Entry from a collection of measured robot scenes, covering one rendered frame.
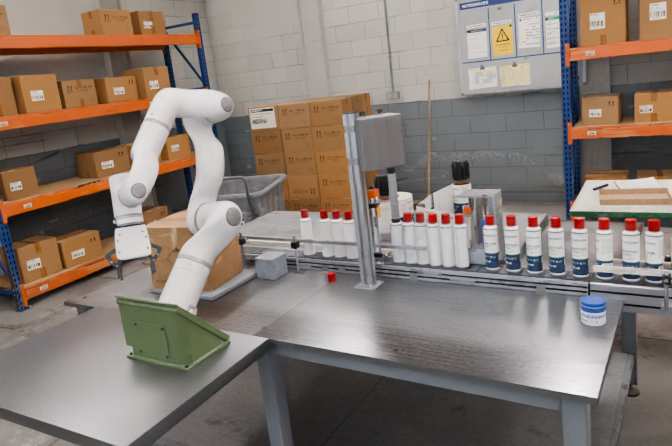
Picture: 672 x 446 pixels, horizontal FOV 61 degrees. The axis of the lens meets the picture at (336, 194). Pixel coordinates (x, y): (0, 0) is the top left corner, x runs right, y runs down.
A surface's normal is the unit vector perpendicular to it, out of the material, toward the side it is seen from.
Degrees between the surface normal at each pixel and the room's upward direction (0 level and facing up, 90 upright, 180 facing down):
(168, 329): 90
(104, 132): 90
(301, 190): 90
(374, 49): 90
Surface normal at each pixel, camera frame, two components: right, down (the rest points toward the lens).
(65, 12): 0.87, 0.00
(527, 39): -0.48, 0.26
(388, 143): 0.40, 0.14
